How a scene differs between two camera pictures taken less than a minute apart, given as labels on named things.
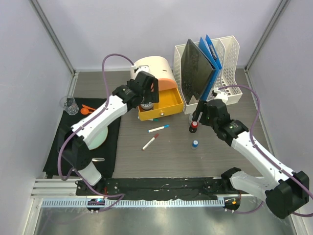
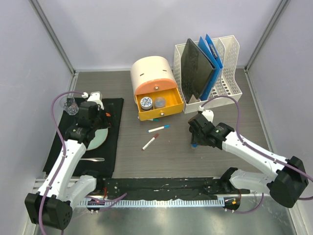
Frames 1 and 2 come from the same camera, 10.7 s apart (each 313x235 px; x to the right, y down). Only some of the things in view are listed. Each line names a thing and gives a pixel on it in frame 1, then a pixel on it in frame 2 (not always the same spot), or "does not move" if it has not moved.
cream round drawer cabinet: [169, 97] does not move
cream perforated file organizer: [228, 51] does not move
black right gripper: [202, 106] -> [195, 140]
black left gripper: [154, 95] -> [113, 118]
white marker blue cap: [161, 128] does not move
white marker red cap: [151, 140] does not move
